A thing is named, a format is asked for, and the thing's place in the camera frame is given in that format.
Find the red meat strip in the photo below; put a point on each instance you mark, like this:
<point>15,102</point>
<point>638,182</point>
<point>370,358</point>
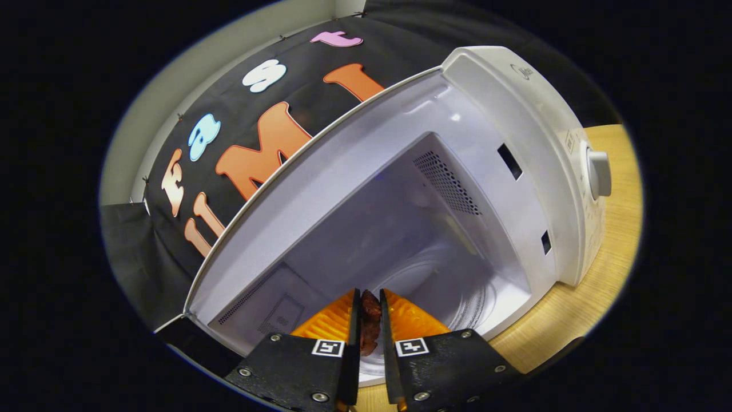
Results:
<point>370,320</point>

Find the glass turntable plate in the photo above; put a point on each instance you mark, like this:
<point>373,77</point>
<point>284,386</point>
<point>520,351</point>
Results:
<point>463,297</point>

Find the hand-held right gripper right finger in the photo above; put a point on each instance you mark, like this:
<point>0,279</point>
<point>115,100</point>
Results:
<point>389,355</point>

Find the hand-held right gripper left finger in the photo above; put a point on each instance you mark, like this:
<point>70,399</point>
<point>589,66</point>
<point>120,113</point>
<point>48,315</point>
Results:
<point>354,355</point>

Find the white microwave oven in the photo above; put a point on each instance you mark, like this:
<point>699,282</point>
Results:
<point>503,143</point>

